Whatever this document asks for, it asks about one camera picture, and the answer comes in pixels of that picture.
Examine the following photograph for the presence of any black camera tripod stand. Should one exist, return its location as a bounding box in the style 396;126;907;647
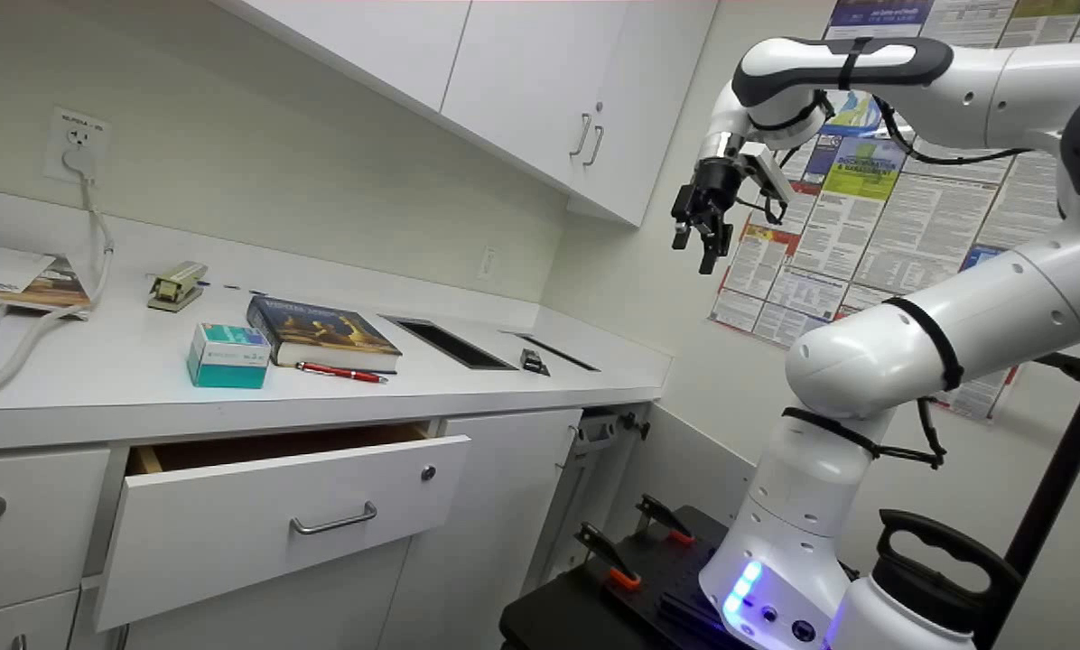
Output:
974;336;1080;650

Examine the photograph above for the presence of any wall poster with text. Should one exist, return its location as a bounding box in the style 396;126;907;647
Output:
707;0;1080;427

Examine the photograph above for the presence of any white cupboard door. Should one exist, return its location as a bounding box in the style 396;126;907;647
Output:
572;0;720;228
224;0;470;112
442;0;632;185

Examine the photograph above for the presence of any grey stapler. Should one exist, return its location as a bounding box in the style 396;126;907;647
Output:
149;262;206;315

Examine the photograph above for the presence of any white power cable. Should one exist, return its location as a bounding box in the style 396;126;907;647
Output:
0;150;119;417

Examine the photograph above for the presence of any black small object on counter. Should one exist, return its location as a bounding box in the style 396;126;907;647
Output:
521;348;550;377

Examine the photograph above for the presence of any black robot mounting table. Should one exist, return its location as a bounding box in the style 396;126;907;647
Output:
497;507;751;650

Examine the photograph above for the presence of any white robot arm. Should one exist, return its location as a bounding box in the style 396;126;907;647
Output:
673;35;1080;650

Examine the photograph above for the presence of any red pen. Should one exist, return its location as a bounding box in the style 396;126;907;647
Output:
294;360;396;383

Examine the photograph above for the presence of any white wall outlet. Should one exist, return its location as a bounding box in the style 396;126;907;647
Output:
45;109;108;180

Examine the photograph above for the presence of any dark hardcover book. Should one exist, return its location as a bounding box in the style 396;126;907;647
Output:
244;292;402;374

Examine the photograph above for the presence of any teal and white box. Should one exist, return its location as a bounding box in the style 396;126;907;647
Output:
188;322;272;389

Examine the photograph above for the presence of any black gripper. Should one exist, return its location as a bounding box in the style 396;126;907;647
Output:
673;158;739;276

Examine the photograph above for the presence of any black clamp red handle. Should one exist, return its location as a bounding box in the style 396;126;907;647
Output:
637;495;696;549

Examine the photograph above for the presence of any black handled white device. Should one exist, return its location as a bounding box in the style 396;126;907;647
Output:
822;508;1017;650

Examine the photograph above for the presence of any white lower cabinet door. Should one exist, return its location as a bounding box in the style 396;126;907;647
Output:
378;409;583;650

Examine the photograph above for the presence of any black clamp orange handle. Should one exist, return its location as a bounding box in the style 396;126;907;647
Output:
573;524;642;592

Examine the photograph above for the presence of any open white drawer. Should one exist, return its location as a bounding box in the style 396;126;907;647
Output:
96;427;470;632

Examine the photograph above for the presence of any white left drawer front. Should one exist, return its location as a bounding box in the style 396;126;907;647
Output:
0;448;108;606

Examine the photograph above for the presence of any stack of papers and books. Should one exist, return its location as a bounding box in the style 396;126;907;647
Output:
0;246;94;315

